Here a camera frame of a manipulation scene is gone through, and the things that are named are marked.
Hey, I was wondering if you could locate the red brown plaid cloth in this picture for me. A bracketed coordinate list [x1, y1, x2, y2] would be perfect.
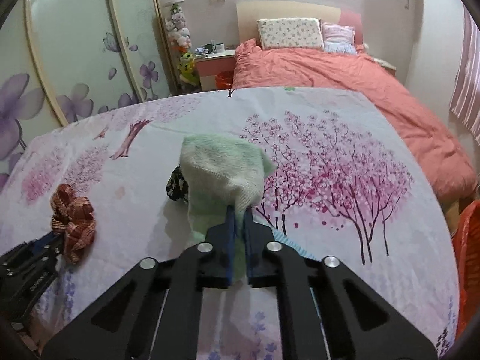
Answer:
[50, 184, 96, 264]

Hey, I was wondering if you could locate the blue tissue packet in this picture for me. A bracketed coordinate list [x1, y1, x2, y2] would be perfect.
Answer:
[272, 229, 317, 261]

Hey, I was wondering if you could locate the light green towel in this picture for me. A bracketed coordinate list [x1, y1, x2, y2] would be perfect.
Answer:
[179, 132, 278, 288]

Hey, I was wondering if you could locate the orange plastic trash basket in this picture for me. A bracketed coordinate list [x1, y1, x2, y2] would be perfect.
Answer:
[452, 200, 480, 336]

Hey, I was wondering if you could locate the floral pink tree tablecloth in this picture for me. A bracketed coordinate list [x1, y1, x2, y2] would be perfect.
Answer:
[1, 87, 459, 355]

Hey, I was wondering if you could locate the small black floral scrunchie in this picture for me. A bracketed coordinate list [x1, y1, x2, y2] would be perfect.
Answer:
[166, 166, 188, 204]

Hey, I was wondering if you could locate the floral sliding wardrobe door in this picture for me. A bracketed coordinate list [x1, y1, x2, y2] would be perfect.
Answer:
[1, 0, 174, 182]

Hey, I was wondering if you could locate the yellow green plush toy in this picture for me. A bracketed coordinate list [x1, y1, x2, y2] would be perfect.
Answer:
[177, 52, 200, 87]

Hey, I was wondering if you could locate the pink white nightstand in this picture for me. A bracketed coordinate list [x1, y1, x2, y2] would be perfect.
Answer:
[195, 49, 235, 91]

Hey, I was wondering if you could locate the pink striped curtain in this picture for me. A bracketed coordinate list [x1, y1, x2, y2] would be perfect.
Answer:
[450, 7, 480, 144]

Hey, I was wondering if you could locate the stuffed toy column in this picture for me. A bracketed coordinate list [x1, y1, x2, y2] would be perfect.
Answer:
[164, 0, 192, 54]

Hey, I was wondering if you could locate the far side nightstand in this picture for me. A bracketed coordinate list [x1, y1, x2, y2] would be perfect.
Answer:
[373, 58, 397, 77]

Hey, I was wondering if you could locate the salmon pink bed duvet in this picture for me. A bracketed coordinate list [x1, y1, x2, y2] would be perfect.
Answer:
[233, 39, 478, 205]

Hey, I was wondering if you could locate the white mug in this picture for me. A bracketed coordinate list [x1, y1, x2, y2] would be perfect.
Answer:
[212, 42, 225, 54]

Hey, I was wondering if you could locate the pink striped pillow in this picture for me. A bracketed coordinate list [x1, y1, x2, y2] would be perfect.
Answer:
[321, 21, 357, 55]

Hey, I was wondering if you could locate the white floral pillow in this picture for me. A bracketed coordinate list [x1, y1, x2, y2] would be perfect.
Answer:
[257, 18, 324, 50]

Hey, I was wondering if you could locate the cream pink headboard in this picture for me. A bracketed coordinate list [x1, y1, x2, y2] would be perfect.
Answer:
[236, 0, 365, 51]

